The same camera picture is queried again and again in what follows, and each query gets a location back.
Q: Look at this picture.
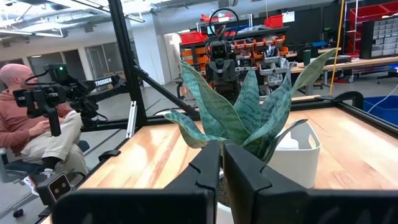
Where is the black aluminium frame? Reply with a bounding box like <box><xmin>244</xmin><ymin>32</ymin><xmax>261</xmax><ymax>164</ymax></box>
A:
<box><xmin>79</xmin><ymin>0</ymin><xmax>398</xmax><ymax>139</ymax></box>

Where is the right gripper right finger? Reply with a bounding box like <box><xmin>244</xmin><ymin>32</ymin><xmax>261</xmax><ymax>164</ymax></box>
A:
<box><xmin>223</xmin><ymin>139</ymin><xmax>308</xmax><ymax>224</ymax></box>

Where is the white plant pot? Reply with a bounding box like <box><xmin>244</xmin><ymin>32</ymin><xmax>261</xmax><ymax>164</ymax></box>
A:
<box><xmin>216</xmin><ymin>167</ymin><xmax>234</xmax><ymax>224</ymax></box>

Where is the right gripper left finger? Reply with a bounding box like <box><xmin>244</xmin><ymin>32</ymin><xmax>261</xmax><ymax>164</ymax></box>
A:
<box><xmin>163</xmin><ymin>139</ymin><xmax>221</xmax><ymax>224</ymax></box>

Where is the pale grey plastic basket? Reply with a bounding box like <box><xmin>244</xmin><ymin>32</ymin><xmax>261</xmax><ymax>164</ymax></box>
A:
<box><xmin>267</xmin><ymin>120</ymin><xmax>322</xmax><ymax>190</ymax></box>

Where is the grey drawer cabinet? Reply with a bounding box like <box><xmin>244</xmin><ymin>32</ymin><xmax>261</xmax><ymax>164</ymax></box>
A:
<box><xmin>361</xmin><ymin>16</ymin><xmax>398</xmax><ymax>60</ymax></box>

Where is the silver metal strip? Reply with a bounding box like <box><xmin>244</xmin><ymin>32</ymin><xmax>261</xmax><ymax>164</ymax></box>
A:
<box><xmin>126</xmin><ymin>100</ymin><xmax>138</xmax><ymax>139</ymax></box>

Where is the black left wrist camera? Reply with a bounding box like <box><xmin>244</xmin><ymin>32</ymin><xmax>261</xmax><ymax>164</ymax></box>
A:
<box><xmin>210</xmin><ymin>40</ymin><xmax>229</xmax><ymax>60</ymax></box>

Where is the red storage rack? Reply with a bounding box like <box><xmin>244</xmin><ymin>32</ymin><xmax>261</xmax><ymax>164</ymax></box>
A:
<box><xmin>343</xmin><ymin>0</ymin><xmax>398</xmax><ymax>60</ymax></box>

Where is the yellow hanging cable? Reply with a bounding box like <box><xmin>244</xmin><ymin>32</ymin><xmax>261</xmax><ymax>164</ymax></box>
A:
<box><xmin>328</xmin><ymin>0</ymin><xmax>346</xmax><ymax>96</ymax></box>

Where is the blue plastic bin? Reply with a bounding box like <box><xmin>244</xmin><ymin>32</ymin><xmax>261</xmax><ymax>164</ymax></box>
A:
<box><xmin>363</xmin><ymin>95</ymin><xmax>398</xmax><ymax>126</ymax></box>

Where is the white pill bottle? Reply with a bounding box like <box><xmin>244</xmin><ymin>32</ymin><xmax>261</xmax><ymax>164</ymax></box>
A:
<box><xmin>275</xmin><ymin>135</ymin><xmax>300</xmax><ymax>151</ymax></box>

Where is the green snake plant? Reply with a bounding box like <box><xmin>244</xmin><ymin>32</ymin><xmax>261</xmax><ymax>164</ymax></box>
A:
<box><xmin>164</xmin><ymin>48</ymin><xmax>338</xmax><ymax>164</ymax></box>

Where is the person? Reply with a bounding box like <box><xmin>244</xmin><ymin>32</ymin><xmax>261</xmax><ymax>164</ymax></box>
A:
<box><xmin>0</xmin><ymin>63</ymin><xmax>91</xmax><ymax>200</ymax></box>

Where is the black clamp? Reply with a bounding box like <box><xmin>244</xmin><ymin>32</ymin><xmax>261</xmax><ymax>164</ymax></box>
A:
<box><xmin>317</xmin><ymin>91</ymin><xmax>364</xmax><ymax>110</ymax></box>
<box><xmin>98</xmin><ymin>149</ymin><xmax>121</xmax><ymax>162</ymax></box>

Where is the white cable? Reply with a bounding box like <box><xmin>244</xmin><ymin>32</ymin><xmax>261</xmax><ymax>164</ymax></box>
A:
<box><xmin>366</xmin><ymin>83</ymin><xmax>398</xmax><ymax>113</ymax></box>

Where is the black shelf with orange bins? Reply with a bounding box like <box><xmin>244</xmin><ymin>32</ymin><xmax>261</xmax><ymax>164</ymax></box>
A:
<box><xmin>179</xmin><ymin>14</ymin><xmax>290</xmax><ymax>96</ymax></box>

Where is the wooden workbench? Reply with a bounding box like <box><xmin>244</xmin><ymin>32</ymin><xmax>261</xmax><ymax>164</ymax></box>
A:
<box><xmin>289</xmin><ymin>46</ymin><xmax>398</xmax><ymax>94</ymax></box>

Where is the black table-level camera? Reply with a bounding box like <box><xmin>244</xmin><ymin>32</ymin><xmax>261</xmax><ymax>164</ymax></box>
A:
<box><xmin>36</xmin><ymin>173</ymin><xmax>73</xmax><ymax>207</ymax></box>

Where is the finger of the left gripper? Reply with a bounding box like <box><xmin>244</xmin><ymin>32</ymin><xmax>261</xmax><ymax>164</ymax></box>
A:
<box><xmin>211</xmin><ymin>81</ymin><xmax>226</xmax><ymax>101</ymax></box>
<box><xmin>225</xmin><ymin>81</ymin><xmax>239</xmax><ymax>105</ymax></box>

